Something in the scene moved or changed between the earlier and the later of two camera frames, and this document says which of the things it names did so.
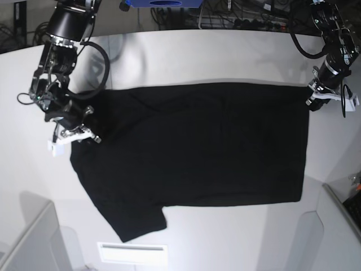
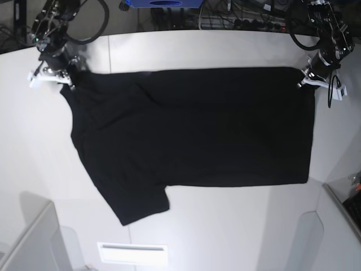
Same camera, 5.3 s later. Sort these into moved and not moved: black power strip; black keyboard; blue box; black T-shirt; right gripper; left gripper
Moved: left gripper; right gripper; black T-shirt
Not moved: blue box; black power strip; black keyboard
